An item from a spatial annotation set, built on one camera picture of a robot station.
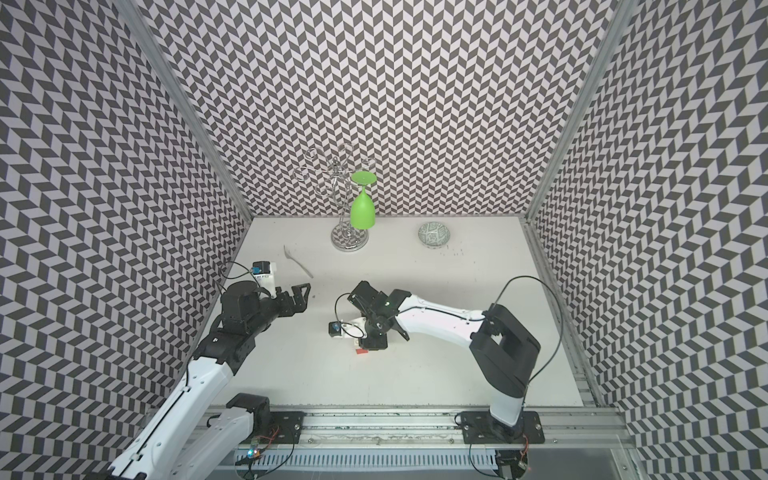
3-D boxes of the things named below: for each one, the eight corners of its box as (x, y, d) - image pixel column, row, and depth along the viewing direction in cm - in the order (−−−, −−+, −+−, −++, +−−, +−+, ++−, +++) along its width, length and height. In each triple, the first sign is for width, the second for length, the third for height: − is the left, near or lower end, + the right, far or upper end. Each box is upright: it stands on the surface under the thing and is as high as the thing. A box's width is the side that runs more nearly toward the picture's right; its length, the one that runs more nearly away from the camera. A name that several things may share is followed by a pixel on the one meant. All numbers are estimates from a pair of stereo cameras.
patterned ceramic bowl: (419, 248, 109) (419, 241, 106) (418, 230, 115) (418, 222, 112) (449, 248, 109) (451, 241, 106) (447, 230, 115) (448, 222, 112)
